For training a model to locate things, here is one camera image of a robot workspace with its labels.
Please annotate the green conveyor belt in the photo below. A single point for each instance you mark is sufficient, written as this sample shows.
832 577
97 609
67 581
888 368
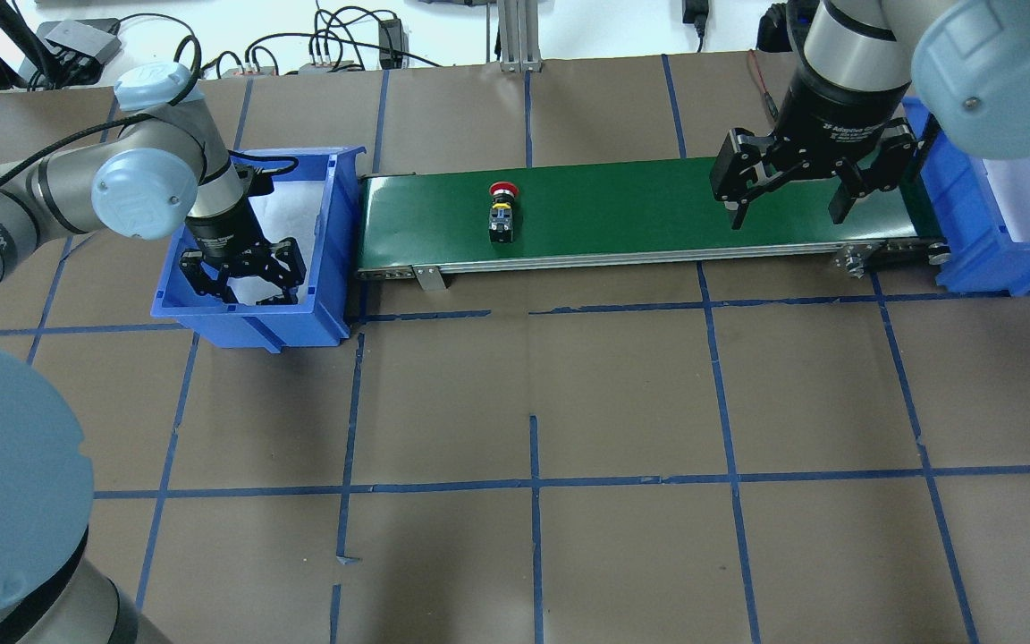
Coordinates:
416 226

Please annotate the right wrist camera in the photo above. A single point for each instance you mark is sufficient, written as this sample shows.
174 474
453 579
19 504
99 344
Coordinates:
784 26

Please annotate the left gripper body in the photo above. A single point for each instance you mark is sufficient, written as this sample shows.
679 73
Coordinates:
220 235

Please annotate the blue bin left side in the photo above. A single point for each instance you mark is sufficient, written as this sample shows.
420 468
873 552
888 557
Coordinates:
318 322

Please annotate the red emergency stop button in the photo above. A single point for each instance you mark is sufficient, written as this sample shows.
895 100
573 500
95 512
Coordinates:
504 195

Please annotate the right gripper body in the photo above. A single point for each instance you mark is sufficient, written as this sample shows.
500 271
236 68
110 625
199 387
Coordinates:
837 114

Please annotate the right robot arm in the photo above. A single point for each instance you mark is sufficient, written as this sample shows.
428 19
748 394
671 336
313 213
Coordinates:
967 61

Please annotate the aluminium frame post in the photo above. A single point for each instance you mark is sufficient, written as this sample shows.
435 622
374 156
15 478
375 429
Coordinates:
518 40

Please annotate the blue bin right side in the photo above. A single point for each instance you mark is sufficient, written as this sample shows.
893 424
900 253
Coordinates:
950 199

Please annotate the black power adapter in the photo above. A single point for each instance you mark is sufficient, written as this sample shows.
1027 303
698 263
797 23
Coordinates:
391 43

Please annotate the blue bin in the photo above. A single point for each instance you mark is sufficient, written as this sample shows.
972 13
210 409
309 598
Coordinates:
950 199
318 322

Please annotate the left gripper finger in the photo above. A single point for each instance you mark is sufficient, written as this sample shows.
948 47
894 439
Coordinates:
283 267
194 269

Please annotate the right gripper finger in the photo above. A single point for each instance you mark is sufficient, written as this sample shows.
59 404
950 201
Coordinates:
893 156
749 166

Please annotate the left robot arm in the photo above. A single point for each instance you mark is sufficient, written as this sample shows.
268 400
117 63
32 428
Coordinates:
161 167

